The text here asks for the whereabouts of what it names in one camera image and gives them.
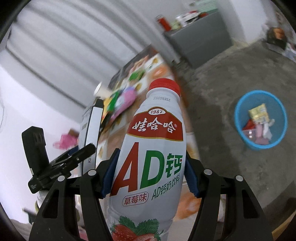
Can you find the blue mesh trash bin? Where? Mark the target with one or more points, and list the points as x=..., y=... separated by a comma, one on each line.
x=260, y=107

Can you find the red thermos bottle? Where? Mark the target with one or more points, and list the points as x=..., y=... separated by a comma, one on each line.
x=163, y=23

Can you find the white paper cup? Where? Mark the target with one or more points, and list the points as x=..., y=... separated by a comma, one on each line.
x=102, y=91

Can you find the grey cabinet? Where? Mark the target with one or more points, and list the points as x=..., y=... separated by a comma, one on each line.
x=201, y=40

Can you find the dark printed box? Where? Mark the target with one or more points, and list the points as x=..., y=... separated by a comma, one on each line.
x=149, y=51

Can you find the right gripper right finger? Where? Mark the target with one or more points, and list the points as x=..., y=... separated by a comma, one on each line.
x=244, y=217

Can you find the pink plastic bag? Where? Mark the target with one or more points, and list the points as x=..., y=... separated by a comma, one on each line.
x=66, y=142

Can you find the white black box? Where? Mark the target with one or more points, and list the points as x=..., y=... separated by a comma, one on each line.
x=89, y=132

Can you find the green red chip bag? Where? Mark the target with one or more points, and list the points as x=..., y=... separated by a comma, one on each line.
x=109, y=105

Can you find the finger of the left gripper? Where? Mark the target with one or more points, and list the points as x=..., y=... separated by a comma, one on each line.
x=71, y=158

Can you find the pink sponge block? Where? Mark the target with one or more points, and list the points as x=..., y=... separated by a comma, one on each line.
x=259, y=139

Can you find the pink purple snack bag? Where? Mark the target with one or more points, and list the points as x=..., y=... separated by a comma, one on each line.
x=124, y=101

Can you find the grey curtain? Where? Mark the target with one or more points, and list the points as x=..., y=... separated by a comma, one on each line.
x=60, y=50

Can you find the small green snack packet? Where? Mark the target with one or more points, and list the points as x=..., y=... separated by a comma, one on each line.
x=137, y=75

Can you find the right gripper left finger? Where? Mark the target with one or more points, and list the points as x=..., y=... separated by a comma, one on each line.
x=56, y=219

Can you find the white AD milk bottle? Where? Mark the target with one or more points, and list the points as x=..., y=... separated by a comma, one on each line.
x=148, y=177

